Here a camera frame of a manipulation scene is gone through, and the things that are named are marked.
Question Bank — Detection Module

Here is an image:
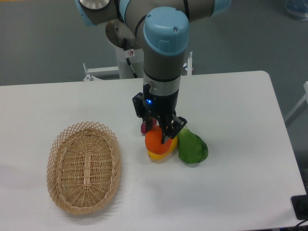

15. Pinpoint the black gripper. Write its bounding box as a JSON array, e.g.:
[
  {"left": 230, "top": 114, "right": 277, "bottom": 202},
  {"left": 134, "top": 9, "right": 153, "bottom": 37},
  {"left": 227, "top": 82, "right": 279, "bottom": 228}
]
[{"left": 132, "top": 91, "right": 187, "bottom": 144}]

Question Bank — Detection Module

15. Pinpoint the orange fruit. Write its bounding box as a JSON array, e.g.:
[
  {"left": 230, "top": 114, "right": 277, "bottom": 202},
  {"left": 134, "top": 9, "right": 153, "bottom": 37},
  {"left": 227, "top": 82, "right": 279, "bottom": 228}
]
[{"left": 145, "top": 125, "right": 173, "bottom": 155}]

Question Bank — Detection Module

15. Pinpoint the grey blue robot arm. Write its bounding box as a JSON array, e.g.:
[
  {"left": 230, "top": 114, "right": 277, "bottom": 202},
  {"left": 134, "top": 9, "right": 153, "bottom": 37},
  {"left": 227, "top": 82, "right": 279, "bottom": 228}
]
[{"left": 75, "top": 0, "right": 231, "bottom": 143}]

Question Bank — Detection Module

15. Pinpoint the purple fruit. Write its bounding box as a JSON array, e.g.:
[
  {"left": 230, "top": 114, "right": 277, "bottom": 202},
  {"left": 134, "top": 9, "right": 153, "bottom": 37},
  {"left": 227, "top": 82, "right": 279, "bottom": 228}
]
[{"left": 141, "top": 118, "right": 157, "bottom": 134}]

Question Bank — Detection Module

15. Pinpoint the yellow mango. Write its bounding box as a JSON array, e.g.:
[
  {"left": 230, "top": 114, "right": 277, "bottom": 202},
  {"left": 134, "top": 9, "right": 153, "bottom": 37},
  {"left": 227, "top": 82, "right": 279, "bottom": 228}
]
[{"left": 147, "top": 136, "right": 178, "bottom": 161}]

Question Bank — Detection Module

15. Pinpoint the green bok choy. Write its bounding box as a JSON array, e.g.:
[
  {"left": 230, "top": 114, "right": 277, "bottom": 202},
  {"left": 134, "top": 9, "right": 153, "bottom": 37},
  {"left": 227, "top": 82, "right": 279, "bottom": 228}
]
[{"left": 178, "top": 126, "right": 208, "bottom": 164}]

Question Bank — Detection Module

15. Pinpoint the woven wicker basket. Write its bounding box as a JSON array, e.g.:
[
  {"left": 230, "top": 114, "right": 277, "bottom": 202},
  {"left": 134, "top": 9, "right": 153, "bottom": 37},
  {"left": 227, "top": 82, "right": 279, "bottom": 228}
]
[{"left": 47, "top": 121, "right": 121, "bottom": 215}]

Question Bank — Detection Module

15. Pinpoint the black device at table edge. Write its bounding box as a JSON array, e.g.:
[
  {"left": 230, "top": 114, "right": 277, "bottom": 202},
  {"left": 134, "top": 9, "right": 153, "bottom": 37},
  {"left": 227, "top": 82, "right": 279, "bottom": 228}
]
[{"left": 291, "top": 194, "right": 308, "bottom": 220}]

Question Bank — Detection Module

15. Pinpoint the blue bag in corner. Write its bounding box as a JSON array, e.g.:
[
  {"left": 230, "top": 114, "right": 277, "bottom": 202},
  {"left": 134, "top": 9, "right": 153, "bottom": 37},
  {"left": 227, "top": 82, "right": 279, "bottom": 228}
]
[{"left": 284, "top": 0, "right": 308, "bottom": 21}]

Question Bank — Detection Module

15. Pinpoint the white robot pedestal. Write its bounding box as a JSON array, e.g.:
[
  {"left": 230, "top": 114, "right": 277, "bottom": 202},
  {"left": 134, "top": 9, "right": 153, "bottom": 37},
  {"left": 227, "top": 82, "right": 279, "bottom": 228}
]
[{"left": 82, "top": 19, "right": 193, "bottom": 81}]

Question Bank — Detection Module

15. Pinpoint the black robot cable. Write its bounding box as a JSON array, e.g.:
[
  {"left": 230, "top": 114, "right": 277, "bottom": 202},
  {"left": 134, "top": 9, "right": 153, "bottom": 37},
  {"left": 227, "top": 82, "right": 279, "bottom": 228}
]
[{"left": 122, "top": 38, "right": 139, "bottom": 79}]

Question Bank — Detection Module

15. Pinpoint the white frame at right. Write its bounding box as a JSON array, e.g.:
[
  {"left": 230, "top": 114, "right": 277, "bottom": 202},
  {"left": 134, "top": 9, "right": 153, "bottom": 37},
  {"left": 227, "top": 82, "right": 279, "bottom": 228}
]
[{"left": 284, "top": 81, "right": 308, "bottom": 127}]

